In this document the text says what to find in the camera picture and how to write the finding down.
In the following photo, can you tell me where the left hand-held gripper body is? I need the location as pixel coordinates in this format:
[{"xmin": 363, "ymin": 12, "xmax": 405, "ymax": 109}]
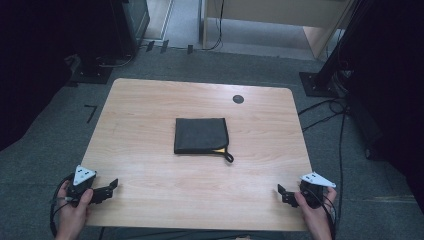
[{"xmin": 65, "ymin": 164, "xmax": 98, "ymax": 208}]

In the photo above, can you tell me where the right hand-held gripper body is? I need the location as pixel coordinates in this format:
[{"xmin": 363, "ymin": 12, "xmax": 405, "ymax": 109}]
[{"xmin": 298, "ymin": 171, "xmax": 337, "ymax": 210}]

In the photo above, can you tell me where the dark grey cloth yellow lining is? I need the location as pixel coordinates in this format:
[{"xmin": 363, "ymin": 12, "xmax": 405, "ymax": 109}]
[{"xmin": 173, "ymin": 117, "xmax": 235, "ymax": 164}]

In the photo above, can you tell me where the person's right hand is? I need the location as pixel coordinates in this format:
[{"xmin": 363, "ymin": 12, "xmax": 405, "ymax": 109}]
[{"xmin": 293, "ymin": 186, "xmax": 338, "ymax": 235}]

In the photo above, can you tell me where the person's left hand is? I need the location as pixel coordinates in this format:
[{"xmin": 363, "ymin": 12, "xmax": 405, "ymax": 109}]
[{"xmin": 54, "ymin": 179, "xmax": 95, "ymax": 235}]

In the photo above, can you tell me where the dark curtain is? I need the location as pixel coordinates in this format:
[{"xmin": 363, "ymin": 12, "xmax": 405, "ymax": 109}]
[
  {"xmin": 333, "ymin": 0, "xmax": 424, "ymax": 216},
  {"xmin": 0, "ymin": 0, "xmax": 116, "ymax": 153}
]

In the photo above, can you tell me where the dark monitor cabinet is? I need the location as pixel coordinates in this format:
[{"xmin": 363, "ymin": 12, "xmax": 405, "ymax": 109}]
[{"xmin": 111, "ymin": 0, "xmax": 151, "ymax": 58}]

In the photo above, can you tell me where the light wooden cabinet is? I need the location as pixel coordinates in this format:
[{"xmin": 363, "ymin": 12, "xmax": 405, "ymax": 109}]
[{"xmin": 199, "ymin": 0, "xmax": 355, "ymax": 62}]

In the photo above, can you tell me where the right hand-held gripper cable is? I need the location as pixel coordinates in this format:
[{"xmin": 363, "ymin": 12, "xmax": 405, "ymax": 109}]
[{"xmin": 311, "ymin": 191, "xmax": 338, "ymax": 240}]

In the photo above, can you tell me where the hand-held gripper cable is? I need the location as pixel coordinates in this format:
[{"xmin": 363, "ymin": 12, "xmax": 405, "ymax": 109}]
[
  {"xmin": 311, "ymin": 191, "xmax": 338, "ymax": 240},
  {"xmin": 49, "ymin": 173, "xmax": 76, "ymax": 238}
]

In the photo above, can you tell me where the left hand-held gripper cable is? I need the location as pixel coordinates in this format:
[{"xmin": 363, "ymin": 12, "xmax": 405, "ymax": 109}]
[{"xmin": 49, "ymin": 173, "xmax": 76, "ymax": 238}]

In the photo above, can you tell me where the long black floor cable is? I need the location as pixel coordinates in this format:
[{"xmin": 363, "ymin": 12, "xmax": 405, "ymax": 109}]
[{"xmin": 333, "ymin": 105, "xmax": 349, "ymax": 239}]

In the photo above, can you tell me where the black floor cable bundle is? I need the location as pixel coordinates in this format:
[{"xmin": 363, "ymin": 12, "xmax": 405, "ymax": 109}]
[{"xmin": 297, "ymin": 97, "xmax": 349, "ymax": 133}]

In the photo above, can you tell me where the black stand with base plate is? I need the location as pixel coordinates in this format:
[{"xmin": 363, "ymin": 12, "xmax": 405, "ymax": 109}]
[{"xmin": 298, "ymin": 0, "xmax": 371, "ymax": 99}]

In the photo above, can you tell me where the black stand base with cables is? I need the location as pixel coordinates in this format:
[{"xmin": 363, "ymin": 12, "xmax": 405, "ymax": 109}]
[{"xmin": 64, "ymin": 53, "xmax": 138, "ymax": 85}]

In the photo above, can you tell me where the black hanging cable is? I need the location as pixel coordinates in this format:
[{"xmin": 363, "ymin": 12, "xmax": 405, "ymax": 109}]
[{"xmin": 201, "ymin": 0, "xmax": 225, "ymax": 52}]

